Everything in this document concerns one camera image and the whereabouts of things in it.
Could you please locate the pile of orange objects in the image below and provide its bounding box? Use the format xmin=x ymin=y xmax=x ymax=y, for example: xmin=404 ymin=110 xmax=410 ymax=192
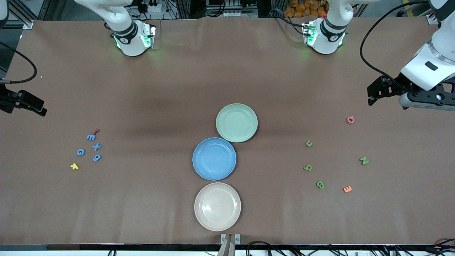
xmin=283 ymin=0 xmax=329 ymax=18

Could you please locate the brown table cover sheet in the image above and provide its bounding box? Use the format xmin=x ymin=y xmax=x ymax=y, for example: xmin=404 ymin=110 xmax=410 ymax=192
xmin=0 ymin=17 xmax=455 ymax=246

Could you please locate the light green round plate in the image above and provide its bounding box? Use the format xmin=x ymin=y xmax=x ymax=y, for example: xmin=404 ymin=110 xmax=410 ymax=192
xmin=216 ymin=103 xmax=258 ymax=143

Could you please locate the blue round plate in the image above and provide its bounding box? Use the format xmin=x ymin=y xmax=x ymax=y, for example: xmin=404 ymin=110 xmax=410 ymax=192
xmin=192 ymin=137 xmax=237 ymax=181

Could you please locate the beige round plate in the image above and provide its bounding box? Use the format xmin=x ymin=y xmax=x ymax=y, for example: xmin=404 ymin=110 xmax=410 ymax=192
xmin=194 ymin=182 xmax=241 ymax=232

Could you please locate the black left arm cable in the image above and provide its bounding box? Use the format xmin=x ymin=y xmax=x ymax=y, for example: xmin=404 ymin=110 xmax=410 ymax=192
xmin=359 ymin=1 xmax=434 ymax=89

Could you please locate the black floor cable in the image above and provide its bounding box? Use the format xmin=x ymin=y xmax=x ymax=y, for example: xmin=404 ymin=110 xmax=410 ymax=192
xmin=425 ymin=238 xmax=455 ymax=255
xmin=245 ymin=241 xmax=276 ymax=256

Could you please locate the grey camera mount strut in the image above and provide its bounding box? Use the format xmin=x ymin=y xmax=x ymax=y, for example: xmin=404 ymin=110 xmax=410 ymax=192
xmin=217 ymin=234 xmax=236 ymax=256

